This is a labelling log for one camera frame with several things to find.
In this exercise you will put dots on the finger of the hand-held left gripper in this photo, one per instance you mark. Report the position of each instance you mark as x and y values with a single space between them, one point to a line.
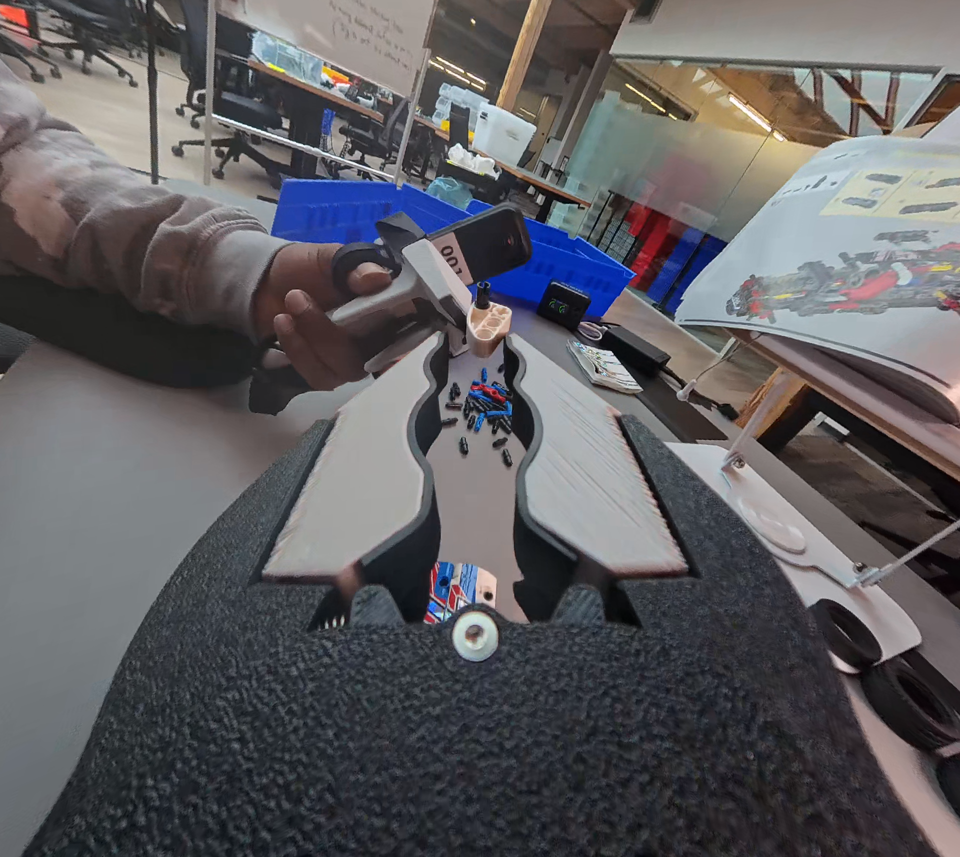
446 309

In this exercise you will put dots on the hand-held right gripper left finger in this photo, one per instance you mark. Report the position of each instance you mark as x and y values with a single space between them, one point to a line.
360 474

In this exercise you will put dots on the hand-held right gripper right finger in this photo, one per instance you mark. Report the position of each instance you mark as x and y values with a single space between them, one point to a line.
592 474

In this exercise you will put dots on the black connector pin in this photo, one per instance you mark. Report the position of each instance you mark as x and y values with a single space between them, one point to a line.
484 293

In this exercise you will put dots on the pale holed toy brick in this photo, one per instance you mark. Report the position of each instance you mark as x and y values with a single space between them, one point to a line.
489 330

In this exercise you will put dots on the blue white toy car panel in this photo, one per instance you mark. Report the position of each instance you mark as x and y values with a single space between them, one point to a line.
450 591

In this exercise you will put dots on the person's left forearm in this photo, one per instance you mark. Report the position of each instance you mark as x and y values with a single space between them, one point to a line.
112 219

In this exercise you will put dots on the grey desk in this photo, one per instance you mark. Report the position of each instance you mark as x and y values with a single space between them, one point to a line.
150 497

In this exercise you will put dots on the person's left hand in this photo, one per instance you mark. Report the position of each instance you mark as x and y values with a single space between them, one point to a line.
300 287

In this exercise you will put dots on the teal plastic bag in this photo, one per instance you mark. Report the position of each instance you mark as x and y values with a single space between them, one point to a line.
450 192

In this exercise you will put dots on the long wooden table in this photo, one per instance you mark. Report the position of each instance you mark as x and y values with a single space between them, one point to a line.
525 178

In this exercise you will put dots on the small black display device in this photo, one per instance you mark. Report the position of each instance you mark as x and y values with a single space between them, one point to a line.
564 306

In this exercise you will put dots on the small printed booklet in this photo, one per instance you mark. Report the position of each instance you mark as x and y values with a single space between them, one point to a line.
604 366

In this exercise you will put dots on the pile of black blue pins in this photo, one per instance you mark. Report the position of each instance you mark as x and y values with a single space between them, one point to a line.
484 414

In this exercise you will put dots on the white storage box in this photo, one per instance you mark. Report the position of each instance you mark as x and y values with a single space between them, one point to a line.
502 131

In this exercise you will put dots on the black power adapter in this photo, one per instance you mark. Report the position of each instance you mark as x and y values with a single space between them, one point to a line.
636 345

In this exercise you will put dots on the blue plastic bin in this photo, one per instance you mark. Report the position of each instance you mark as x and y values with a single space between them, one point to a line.
337 219

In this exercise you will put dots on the black office chair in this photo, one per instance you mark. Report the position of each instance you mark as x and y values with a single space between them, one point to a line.
232 99
22 39
371 137
94 9

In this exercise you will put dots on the book stand with white base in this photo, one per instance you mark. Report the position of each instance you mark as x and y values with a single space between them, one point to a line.
772 527

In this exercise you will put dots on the glass partition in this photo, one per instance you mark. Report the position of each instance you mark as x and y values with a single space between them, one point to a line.
675 152

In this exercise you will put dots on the black toy tire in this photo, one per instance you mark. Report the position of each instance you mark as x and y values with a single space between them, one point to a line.
847 633
915 699

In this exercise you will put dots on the instruction booklet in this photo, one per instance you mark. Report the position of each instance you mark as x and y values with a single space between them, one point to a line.
847 227

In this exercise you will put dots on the black tripod pole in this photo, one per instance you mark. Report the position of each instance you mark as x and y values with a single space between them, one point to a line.
152 84

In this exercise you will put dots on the wooden post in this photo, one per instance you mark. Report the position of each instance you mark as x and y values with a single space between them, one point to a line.
534 24

